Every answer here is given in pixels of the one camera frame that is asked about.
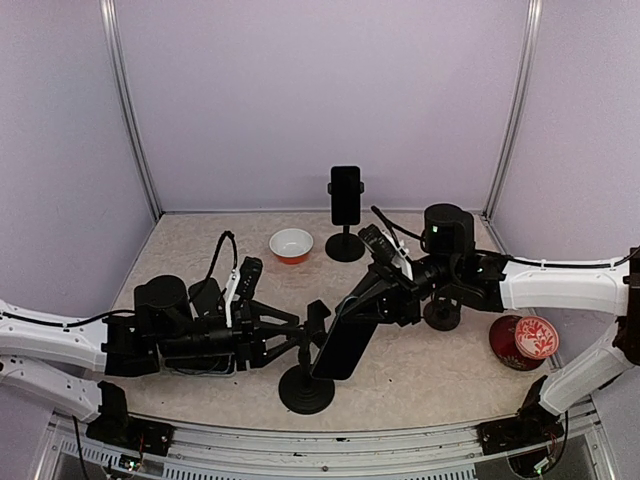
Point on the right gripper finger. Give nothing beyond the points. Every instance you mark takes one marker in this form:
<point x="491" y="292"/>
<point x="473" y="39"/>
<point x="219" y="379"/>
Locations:
<point x="374" y="310"/>
<point x="378" y="280"/>

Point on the left flat black phone stand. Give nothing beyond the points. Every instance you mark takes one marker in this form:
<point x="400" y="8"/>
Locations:
<point x="204" y="297"/>

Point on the right flat black phone stand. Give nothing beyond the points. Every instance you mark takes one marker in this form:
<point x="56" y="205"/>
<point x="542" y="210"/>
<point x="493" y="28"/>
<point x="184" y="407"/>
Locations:
<point x="442" y="314"/>

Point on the flat black phone stand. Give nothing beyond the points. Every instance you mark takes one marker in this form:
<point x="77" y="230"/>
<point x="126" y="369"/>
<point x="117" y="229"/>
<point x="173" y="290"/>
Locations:
<point x="204" y="297"/>
<point x="442" y="314"/>

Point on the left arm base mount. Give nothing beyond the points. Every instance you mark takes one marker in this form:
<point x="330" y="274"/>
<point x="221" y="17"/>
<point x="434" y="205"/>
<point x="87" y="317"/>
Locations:
<point x="115" y="426"/>

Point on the left aluminium frame post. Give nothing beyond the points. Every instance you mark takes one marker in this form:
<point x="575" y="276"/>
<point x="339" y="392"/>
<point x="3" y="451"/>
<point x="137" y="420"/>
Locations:
<point x="109" y="17"/>

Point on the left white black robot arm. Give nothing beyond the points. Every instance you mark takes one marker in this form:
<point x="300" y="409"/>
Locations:
<point x="106" y="344"/>

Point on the red patterned bowl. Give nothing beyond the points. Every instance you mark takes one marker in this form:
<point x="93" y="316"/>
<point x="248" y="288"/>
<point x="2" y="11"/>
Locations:
<point x="536" y="338"/>

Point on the black pole phone stand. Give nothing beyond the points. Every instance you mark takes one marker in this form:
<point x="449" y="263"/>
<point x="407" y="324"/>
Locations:
<point x="345" y="247"/>
<point x="298" y="390"/>

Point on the orange white bowl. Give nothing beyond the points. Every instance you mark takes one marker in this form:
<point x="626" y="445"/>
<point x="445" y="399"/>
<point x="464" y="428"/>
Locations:
<point x="291" y="246"/>

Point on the dark red saucer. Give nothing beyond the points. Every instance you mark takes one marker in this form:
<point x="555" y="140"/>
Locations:
<point x="503" y="345"/>

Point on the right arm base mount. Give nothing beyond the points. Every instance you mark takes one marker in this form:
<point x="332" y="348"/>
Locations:
<point x="531" y="425"/>

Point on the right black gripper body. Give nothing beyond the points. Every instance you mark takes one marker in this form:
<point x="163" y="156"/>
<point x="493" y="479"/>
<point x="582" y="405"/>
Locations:
<point x="409" y="294"/>

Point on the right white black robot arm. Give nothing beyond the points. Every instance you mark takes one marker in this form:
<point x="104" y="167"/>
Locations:
<point x="493" y="282"/>

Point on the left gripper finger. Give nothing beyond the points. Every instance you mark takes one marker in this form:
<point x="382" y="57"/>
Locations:
<point x="265" y="317"/>
<point x="269" y="345"/>

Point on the aluminium frame post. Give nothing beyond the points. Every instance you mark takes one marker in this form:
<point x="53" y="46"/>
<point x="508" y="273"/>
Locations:
<point x="518" y="102"/>
<point x="109" y="17"/>

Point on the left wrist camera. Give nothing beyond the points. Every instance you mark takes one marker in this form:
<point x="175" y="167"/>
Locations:
<point x="241" y="284"/>

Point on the right aluminium frame post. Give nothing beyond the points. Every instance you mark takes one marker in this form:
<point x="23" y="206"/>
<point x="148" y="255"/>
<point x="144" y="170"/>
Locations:
<point x="518" y="102"/>

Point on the black teal phone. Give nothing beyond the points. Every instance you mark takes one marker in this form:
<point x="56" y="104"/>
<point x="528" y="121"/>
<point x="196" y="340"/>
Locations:
<point x="345" y="189"/>

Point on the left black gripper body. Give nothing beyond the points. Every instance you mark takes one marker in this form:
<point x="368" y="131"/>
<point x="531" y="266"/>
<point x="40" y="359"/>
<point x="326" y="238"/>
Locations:
<point x="185" y="344"/>

